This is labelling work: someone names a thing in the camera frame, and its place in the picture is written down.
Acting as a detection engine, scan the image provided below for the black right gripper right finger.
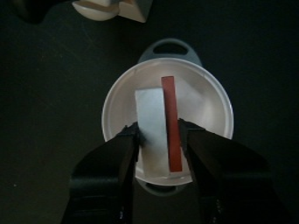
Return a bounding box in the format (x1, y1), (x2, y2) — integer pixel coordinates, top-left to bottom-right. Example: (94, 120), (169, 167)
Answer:
(177, 117), (295, 224)

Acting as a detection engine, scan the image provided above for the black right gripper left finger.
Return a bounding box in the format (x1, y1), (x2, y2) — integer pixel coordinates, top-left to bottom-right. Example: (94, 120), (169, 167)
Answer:
(60, 122), (141, 224)

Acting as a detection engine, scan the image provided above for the salmon sushi toy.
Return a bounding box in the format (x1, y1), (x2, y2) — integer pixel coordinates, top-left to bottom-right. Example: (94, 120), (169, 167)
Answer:
(133, 75), (184, 178)

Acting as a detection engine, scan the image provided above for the white round toy food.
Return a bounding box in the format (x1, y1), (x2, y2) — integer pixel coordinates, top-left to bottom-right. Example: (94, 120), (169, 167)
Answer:
(70, 0), (121, 22)

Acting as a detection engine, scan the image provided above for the cream wedge toy food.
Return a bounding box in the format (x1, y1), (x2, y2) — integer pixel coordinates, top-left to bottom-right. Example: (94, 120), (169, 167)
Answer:
(116, 0), (154, 24)

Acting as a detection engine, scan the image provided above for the grey oval pot with handles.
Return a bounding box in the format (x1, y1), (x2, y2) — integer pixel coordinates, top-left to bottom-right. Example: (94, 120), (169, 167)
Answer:
(100, 38), (236, 197)

